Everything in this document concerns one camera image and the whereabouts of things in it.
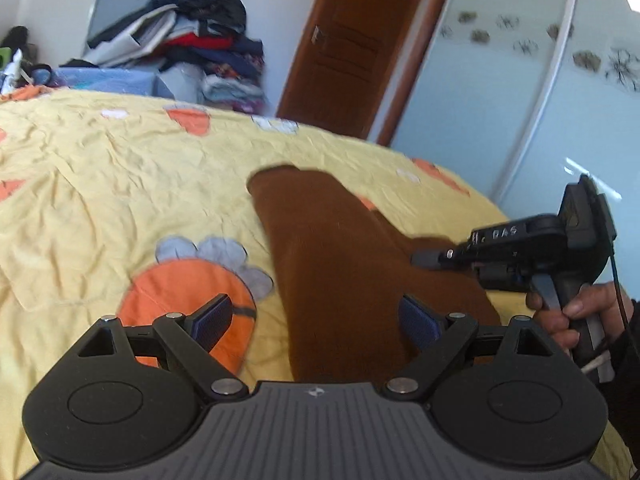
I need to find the brown knit sweater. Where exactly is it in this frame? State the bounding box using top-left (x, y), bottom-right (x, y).
top-left (247, 166), bottom-right (500, 386)

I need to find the pile of mixed clothes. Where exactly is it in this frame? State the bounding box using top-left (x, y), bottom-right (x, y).
top-left (82, 0), bottom-right (265, 114)

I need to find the person's right hand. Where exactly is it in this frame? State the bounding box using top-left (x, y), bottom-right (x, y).
top-left (526, 282), bottom-right (634, 353)

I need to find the yellow patterned bed quilt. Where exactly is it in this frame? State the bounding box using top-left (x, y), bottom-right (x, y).
top-left (0, 84), bottom-right (637, 480)

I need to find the white sliding wardrobe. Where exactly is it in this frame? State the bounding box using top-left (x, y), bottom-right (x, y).
top-left (392, 0), bottom-right (639, 296)

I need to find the brown wooden door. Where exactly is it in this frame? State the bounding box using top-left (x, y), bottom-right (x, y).
top-left (277, 0), bottom-right (444, 140)

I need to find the grey framed board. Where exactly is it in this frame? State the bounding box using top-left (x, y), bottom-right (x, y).
top-left (86, 0), bottom-right (151, 49)

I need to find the black bag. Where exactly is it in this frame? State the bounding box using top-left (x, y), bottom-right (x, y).
top-left (1, 25), bottom-right (38, 64)

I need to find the black cable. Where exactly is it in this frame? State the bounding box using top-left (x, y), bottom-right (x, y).
top-left (606, 238), bottom-right (640, 361)

